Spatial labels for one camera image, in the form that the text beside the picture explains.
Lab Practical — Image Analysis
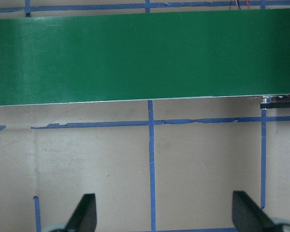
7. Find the green conveyor belt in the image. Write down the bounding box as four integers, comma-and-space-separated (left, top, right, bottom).
0, 9, 290, 106

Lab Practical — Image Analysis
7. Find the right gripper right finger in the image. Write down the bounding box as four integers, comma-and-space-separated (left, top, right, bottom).
232, 191, 275, 232

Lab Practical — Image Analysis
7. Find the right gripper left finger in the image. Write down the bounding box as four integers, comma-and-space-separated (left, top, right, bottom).
64, 193, 97, 232

